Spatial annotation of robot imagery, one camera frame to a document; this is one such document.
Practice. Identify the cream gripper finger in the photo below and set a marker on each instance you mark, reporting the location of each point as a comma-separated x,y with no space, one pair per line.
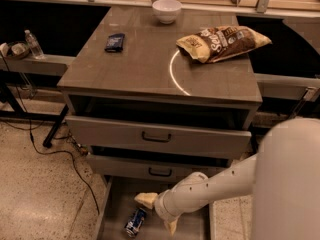
171,226
146,199

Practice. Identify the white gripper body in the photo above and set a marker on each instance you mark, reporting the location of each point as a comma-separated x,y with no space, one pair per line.
162,206

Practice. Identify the blue pepsi can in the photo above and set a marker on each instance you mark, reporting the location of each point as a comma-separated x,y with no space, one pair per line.
135,221

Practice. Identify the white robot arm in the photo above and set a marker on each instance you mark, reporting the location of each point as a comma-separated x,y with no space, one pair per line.
283,177

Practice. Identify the grey bottom drawer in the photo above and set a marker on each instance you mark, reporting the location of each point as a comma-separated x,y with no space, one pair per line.
119,206

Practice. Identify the grey top drawer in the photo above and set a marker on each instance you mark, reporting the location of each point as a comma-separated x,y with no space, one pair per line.
179,140

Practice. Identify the grey drawer cabinet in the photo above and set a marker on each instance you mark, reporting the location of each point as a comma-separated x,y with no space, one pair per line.
150,81

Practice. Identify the dark blue snack packet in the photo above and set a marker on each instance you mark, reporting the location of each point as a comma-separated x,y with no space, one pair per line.
115,42

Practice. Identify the grey side bench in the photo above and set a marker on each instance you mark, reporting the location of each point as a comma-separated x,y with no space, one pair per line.
53,65

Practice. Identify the brown chip bag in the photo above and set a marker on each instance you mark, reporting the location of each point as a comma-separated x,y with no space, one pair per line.
215,44

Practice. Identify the clear water bottle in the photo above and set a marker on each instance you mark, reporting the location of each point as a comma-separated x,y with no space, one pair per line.
34,45

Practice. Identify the white bowl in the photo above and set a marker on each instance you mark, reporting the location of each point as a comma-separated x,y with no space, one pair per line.
166,11

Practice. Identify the small bowl with items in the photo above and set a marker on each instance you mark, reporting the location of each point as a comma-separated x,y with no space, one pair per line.
14,50

